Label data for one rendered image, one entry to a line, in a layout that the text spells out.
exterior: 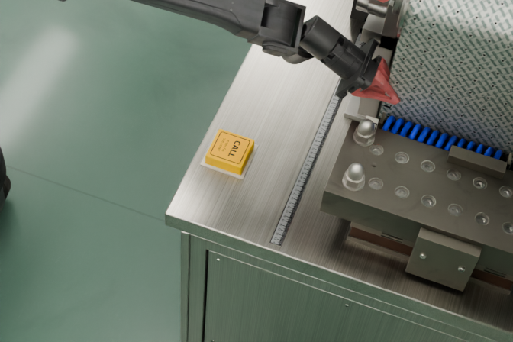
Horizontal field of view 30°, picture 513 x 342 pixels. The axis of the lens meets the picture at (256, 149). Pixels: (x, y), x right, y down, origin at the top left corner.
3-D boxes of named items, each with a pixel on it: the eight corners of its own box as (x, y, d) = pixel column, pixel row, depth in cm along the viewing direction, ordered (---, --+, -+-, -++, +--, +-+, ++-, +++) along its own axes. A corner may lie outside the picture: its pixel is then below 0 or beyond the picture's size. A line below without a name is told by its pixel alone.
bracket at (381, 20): (348, 98, 184) (374, -21, 160) (380, 108, 183) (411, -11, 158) (340, 116, 181) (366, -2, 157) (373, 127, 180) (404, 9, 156)
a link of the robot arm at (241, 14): (23, -19, 139) (40, -88, 141) (19, -9, 144) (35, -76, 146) (293, 57, 152) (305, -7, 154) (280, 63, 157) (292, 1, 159)
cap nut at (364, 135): (356, 126, 163) (360, 109, 159) (376, 133, 162) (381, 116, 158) (350, 142, 160) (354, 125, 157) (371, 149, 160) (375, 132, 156)
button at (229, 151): (218, 135, 176) (219, 127, 174) (254, 147, 175) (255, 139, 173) (204, 163, 172) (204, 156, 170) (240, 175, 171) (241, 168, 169)
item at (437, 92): (379, 115, 166) (398, 41, 152) (511, 157, 163) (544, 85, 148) (379, 117, 166) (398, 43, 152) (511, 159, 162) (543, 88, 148)
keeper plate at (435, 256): (408, 262, 161) (421, 227, 152) (465, 282, 159) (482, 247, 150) (404, 274, 159) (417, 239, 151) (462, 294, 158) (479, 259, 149)
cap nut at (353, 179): (346, 169, 157) (350, 153, 153) (367, 176, 156) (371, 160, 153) (339, 186, 155) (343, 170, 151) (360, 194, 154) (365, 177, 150)
